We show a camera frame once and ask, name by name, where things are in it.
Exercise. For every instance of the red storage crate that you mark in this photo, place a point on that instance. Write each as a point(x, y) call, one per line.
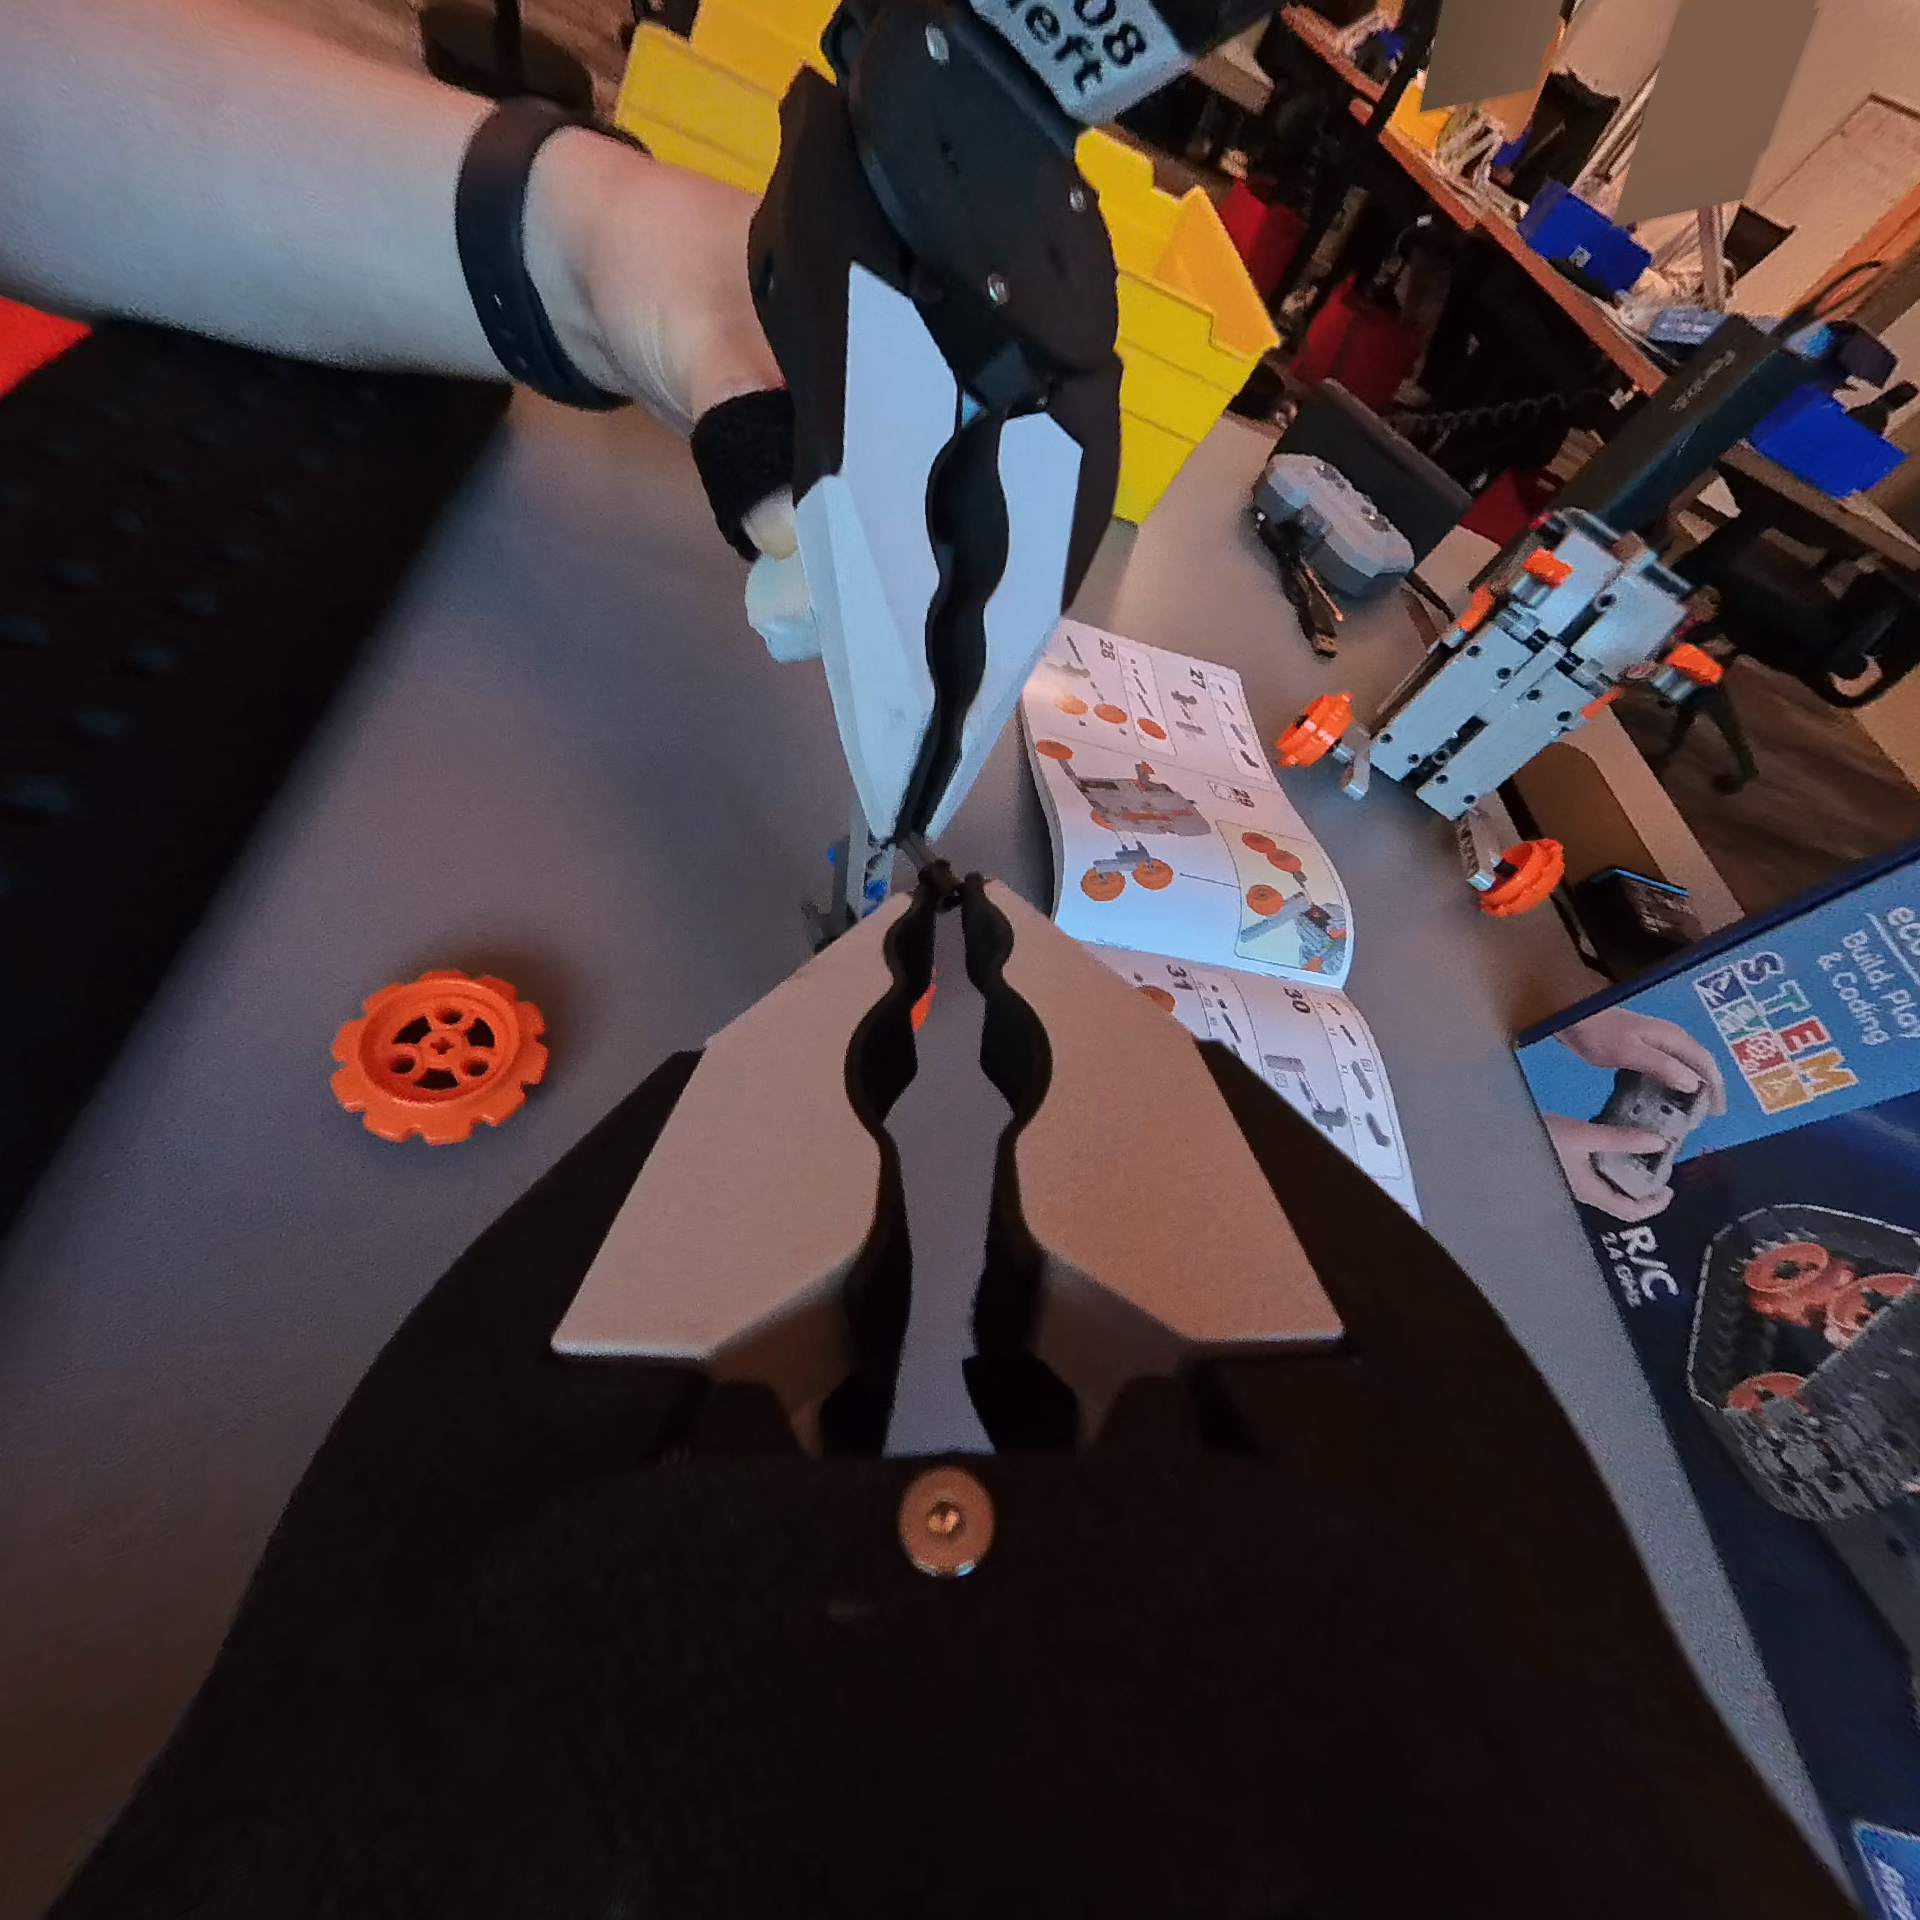
point(1359, 338)
point(1258, 240)

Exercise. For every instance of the white instruction booklet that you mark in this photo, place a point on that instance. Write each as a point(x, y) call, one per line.
point(1158, 704)

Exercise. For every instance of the person's left hand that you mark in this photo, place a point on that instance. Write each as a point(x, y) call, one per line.
point(646, 301)

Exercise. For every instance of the black case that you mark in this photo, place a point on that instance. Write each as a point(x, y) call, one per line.
point(1382, 452)

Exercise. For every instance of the person's left forearm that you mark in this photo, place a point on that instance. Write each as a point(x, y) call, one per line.
point(225, 198)

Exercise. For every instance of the black connector pin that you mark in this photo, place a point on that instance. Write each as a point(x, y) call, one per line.
point(939, 875)

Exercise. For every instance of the grey battery box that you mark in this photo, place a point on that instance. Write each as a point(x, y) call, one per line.
point(1335, 526)

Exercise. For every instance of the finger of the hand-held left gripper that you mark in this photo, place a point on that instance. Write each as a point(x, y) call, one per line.
point(880, 483)
point(1040, 526)

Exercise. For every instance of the grey robot chassis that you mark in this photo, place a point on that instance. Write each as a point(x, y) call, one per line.
point(1530, 659)

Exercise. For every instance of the wooden back table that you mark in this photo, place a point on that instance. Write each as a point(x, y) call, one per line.
point(1503, 225)

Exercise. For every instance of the black tower device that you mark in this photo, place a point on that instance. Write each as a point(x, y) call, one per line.
point(1696, 424)

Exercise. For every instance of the black perforated panel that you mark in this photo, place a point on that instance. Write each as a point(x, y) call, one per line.
point(180, 678)

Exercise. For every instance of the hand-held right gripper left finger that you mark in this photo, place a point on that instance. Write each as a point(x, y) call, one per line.
point(734, 1200)

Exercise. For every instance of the blue robot kit box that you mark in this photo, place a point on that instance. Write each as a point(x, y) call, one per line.
point(1729, 1351)

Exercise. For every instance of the yellow storage bin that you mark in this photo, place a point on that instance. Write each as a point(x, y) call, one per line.
point(1171, 348)

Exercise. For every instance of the black office chair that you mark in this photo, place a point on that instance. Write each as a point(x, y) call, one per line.
point(1800, 629)

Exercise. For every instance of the grey perforated beam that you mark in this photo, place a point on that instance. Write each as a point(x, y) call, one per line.
point(861, 888)

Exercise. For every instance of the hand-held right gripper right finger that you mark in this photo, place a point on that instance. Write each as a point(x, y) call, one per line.
point(1171, 1200)

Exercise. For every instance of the blue storage bin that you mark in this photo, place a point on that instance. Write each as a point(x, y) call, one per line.
point(1586, 240)
point(1821, 433)

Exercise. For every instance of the small black box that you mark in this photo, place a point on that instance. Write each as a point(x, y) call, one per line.
point(1638, 908)

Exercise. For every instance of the grey desk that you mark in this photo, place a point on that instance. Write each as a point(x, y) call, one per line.
point(600, 781)

